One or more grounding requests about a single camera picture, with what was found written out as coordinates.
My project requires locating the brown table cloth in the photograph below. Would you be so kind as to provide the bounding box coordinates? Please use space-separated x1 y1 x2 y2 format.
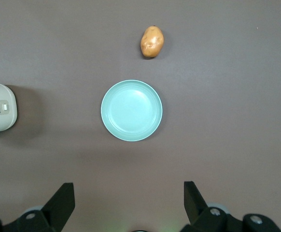
0 0 281 232

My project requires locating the mint green round plate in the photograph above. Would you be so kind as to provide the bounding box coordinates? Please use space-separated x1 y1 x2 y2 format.
100 79 163 142

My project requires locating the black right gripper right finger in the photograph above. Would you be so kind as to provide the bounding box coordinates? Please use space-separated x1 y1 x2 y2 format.
181 181 281 232

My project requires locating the orange-brown toy potato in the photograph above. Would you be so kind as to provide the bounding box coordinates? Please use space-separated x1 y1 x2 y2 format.
140 25 165 58

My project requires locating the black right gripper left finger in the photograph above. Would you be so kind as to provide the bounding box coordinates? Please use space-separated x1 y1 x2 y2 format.
14 183 75 232

